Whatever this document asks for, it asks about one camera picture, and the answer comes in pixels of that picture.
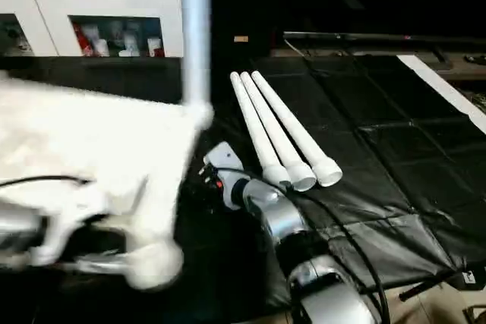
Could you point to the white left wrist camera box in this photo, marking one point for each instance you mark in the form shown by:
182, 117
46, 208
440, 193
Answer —
68, 214

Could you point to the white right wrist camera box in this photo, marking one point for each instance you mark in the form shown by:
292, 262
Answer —
222, 155

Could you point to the dark low furniture silver edge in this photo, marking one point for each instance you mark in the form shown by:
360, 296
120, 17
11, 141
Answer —
380, 39

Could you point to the black work mat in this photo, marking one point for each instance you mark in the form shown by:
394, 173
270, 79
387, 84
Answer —
228, 263

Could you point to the white plastic table leg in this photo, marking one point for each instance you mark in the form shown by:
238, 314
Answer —
196, 36
296, 123
277, 127
258, 127

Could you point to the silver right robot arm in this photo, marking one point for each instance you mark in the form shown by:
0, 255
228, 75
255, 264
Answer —
296, 225

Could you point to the white cabinet with glass doors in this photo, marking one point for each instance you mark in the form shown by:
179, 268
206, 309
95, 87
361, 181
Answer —
76, 5

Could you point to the crumpled black plastic sheet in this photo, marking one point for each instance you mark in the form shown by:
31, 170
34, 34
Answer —
395, 240

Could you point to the black bar with white label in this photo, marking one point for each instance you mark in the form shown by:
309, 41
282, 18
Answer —
429, 284

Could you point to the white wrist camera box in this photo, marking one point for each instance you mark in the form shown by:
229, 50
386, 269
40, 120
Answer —
68, 214
222, 155

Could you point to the white plastic table top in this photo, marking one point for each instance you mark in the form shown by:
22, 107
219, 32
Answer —
99, 142

